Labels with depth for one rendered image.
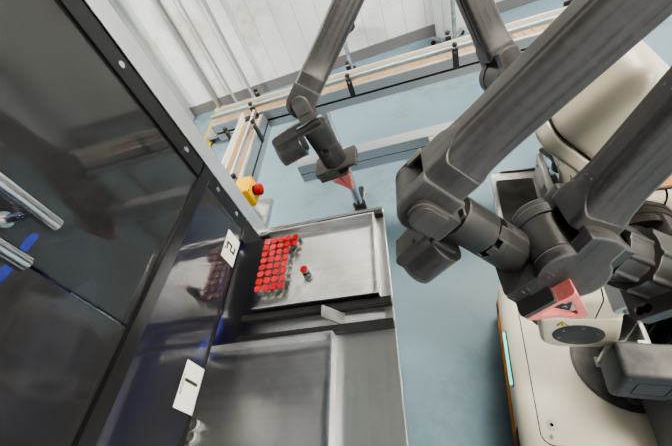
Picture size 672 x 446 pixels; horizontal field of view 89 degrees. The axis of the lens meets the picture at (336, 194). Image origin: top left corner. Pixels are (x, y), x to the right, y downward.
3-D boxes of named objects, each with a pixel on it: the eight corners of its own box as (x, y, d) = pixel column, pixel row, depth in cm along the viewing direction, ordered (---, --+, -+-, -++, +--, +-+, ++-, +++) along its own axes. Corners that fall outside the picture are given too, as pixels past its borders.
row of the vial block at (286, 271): (283, 297, 93) (276, 289, 90) (291, 244, 106) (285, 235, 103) (290, 296, 93) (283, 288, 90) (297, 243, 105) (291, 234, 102)
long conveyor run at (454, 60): (219, 142, 176) (202, 117, 166) (227, 126, 187) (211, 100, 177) (649, 27, 134) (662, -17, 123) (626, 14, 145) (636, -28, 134)
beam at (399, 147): (304, 182, 199) (296, 167, 191) (305, 173, 205) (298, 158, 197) (618, 112, 164) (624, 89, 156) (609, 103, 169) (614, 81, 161)
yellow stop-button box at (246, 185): (237, 209, 114) (226, 194, 109) (242, 194, 119) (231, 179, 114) (258, 205, 112) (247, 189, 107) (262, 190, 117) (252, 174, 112)
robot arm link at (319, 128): (325, 121, 70) (321, 109, 75) (296, 137, 71) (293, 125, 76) (339, 146, 75) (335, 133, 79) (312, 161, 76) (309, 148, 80)
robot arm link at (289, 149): (302, 92, 68) (306, 90, 76) (253, 121, 70) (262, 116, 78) (331, 145, 71) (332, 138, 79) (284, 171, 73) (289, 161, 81)
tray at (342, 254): (256, 315, 92) (250, 309, 90) (272, 238, 111) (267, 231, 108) (381, 299, 84) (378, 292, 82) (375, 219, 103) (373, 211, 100)
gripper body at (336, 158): (320, 164, 85) (305, 142, 81) (358, 149, 82) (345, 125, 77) (319, 181, 80) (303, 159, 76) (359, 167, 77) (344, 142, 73)
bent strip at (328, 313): (328, 327, 83) (320, 316, 79) (328, 315, 85) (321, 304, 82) (385, 320, 80) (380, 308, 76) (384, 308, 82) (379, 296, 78)
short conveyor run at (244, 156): (246, 237, 120) (222, 207, 110) (207, 244, 124) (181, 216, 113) (274, 127, 169) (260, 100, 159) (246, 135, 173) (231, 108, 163)
